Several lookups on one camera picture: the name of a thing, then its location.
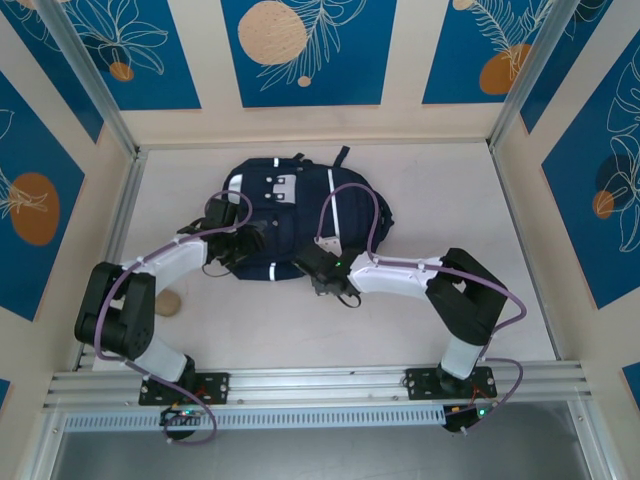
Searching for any navy blue backpack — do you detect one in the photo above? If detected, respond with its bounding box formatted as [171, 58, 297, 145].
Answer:
[204, 145, 396, 281]

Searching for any tan round pebble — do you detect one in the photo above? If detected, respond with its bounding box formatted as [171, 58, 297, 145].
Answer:
[155, 291, 182, 317]

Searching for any left controller board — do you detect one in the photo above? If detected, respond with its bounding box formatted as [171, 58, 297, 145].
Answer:
[159, 405, 207, 429]

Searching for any controller board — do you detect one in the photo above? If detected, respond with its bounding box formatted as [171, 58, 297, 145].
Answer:
[159, 405, 207, 429]
[443, 403, 501, 435]

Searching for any right controller board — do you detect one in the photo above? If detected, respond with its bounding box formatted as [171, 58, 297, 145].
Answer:
[443, 403, 501, 435]

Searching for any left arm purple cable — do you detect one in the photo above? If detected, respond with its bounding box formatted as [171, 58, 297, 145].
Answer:
[94, 189, 254, 446]

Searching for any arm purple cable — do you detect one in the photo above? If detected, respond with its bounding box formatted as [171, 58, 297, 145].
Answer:
[94, 189, 254, 446]
[317, 183, 529, 436]

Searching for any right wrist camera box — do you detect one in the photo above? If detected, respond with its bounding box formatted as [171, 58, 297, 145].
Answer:
[313, 234, 344, 256]

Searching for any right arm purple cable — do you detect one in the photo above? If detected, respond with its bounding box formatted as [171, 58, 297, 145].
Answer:
[317, 183, 529, 436]

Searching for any left aluminium side rail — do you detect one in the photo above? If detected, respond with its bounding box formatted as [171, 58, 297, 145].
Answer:
[74, 147, 149, 371]

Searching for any aluminium side rail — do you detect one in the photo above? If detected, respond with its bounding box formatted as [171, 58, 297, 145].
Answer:
[74, 147, 149, 371]
[487, 142, 564, 361]

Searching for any aluminium front rail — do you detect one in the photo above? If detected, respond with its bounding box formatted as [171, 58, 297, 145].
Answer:
[42, 359, 594, 411]

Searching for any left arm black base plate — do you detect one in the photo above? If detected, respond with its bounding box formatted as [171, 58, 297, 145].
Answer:
[138, 371, 231, 406]

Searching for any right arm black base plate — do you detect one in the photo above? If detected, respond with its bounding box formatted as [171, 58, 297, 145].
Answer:
[405, 367, 499, 401]

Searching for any white slotted cable duct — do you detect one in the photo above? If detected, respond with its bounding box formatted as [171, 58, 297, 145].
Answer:
[64, 404, 446, 432]

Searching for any right aluminium side rail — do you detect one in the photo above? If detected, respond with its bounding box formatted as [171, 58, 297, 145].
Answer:
[487, 142, 564, 361]

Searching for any left aluminium corner post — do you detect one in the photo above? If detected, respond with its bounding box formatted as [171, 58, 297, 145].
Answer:
[37, 0, 139, 157]

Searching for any aluminium corner post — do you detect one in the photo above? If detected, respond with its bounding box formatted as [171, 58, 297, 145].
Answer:
[489, 0, 574, 149]
[37, 0, 139, 157]

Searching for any right aluminium corner post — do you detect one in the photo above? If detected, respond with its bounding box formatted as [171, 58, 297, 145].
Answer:
[489, 0, 574, 149]

